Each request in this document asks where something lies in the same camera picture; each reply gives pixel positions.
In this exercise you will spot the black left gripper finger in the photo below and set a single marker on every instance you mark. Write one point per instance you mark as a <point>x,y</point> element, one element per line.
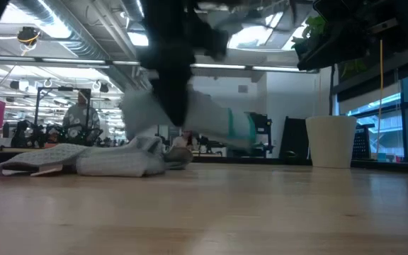
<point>174,99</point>

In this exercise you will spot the light blue microfiber towel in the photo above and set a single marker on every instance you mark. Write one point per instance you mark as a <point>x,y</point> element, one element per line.
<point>211,118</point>

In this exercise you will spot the grey waffle-weave towel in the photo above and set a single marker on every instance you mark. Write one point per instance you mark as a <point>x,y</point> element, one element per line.
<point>119,163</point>

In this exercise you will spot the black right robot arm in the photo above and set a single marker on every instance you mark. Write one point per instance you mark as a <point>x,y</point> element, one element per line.
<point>360,35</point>

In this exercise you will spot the seated person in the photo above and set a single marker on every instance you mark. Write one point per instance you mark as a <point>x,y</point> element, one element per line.
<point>184,140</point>

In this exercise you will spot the standing person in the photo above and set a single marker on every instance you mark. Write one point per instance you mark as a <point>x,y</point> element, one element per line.
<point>80,120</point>

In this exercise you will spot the green plant in white pot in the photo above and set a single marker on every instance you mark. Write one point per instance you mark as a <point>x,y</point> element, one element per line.
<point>331,141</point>

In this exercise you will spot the black perforated panel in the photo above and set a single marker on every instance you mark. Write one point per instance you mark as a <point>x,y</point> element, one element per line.
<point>363,141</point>

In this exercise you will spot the black aluminium table frame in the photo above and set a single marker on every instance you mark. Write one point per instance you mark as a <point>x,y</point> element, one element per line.
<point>246,160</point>

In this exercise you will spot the black robot station frame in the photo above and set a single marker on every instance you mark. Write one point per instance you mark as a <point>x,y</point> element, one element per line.
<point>37,113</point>

